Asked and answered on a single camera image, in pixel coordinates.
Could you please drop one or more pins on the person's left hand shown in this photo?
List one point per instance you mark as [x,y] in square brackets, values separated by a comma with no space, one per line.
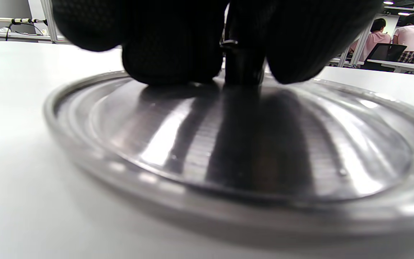
[164,36]

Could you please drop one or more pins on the steel pot lid black knob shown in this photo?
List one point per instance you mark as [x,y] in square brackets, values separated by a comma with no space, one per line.
[228,144]

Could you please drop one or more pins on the black chair backrest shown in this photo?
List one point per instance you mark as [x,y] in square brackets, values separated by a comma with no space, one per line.
[385,54]

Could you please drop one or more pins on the aluminium frame post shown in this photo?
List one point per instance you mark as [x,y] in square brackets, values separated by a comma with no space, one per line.
[50,32]

